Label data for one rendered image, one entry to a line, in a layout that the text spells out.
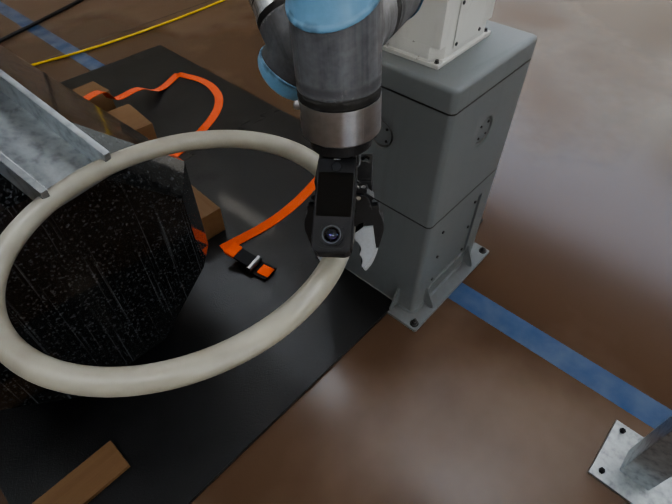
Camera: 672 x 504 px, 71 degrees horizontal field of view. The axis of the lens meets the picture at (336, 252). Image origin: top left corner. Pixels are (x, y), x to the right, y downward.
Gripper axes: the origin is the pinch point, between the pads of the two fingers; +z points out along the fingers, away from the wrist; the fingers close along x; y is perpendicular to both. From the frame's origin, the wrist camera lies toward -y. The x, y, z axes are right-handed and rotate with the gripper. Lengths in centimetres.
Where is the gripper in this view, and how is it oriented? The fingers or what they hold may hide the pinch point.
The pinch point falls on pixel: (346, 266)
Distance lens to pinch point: 66.6
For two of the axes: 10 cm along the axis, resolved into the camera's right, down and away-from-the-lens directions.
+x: -10.0, -0.2, 0.9
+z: 0.5, 7.2, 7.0
